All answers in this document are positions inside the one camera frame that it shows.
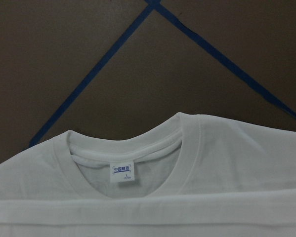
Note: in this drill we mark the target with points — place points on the white long-sleeve printed shirt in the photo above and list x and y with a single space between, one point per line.
191 176

